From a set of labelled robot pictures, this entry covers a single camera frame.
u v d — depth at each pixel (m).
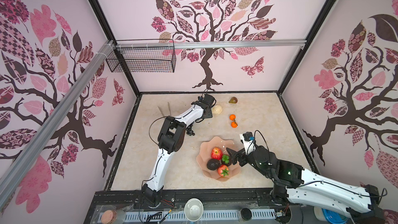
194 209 0.71
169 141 0.60
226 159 0.79
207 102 0.83
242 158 0.61
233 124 0.99
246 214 0.62
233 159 0.62
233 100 1.11
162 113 1.09
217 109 1.04
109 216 0.61
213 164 0.78
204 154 0.86
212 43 0.92
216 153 0.82
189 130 0.97
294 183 0.49
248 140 0.59
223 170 0.77
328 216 0.61
